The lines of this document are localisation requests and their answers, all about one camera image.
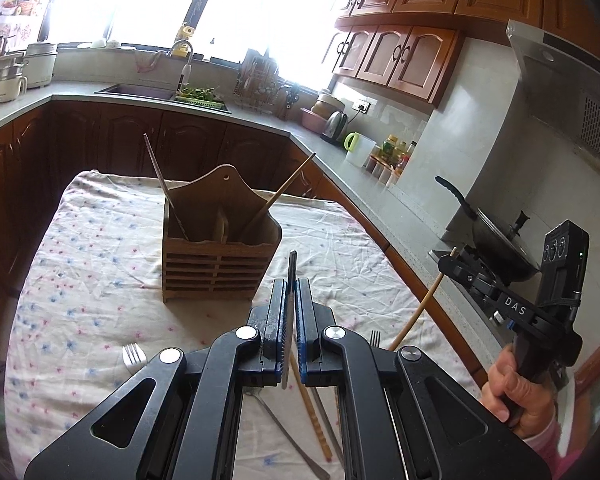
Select wooden wall cabinets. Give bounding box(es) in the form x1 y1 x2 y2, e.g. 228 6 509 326
330 0 548 107

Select grey kitchen countertop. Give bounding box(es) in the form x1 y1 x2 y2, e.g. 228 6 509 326
0 80 521 376

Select wooden base cabinets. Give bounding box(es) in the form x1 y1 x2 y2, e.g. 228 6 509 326
0 100 486 386

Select metal chopstick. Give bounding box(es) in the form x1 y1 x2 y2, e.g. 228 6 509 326
280 250 299 391
143 133 190 242
310 387 346 467

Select row of condiment bottles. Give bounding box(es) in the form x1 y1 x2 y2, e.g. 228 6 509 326
367 134 419 189

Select small white electric pot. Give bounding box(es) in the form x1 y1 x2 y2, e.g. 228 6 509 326
0 59 29 104

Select steel faucet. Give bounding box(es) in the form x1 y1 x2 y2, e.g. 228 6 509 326
169 39 195 95

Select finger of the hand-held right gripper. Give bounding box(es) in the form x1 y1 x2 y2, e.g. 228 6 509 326
457 248 507 292
436 254 492 307

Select pink plastic basin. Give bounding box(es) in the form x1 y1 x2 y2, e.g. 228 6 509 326
300 107 327 132

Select large white rice cooker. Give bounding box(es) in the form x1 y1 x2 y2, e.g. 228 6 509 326
24 42 59 92

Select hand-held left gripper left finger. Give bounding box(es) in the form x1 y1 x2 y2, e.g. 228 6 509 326
24 279 289 480

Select pink rag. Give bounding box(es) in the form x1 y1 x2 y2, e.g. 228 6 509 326
134 52 164 74

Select floral tablecloth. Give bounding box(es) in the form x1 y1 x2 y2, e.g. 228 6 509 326
4 169 486 480

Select black wok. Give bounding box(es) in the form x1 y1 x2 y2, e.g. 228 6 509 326
434 175 542 283

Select dish rack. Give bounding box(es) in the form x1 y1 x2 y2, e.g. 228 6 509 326
232 49 285 111

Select person's right forearm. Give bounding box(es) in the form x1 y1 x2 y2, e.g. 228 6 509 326
522 412 588 480

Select green vegetable basket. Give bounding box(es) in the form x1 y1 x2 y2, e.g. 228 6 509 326
174 86 229 112

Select steel range hood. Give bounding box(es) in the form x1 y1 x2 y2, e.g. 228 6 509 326
505 19 600 181

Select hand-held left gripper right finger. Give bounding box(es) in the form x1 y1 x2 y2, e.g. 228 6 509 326
296 278 552 480

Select wooden utensil holder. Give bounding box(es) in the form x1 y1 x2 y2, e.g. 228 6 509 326
161 164 283 304

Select beige ceramic pot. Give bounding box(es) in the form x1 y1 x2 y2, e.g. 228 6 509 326
313 90 347 118

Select white pitcher green handle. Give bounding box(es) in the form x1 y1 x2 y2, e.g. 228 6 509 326
343 132 377 169

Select kitchen window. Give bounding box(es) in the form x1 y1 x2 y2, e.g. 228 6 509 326
45 0 351 91

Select kitchen sink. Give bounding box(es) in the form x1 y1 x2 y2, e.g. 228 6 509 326
96 83 177 102

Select person's right hand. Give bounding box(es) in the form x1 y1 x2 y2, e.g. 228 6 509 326
481 346 557 439

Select steel electric kettle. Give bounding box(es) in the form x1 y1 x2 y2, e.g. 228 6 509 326
321 110 349 146

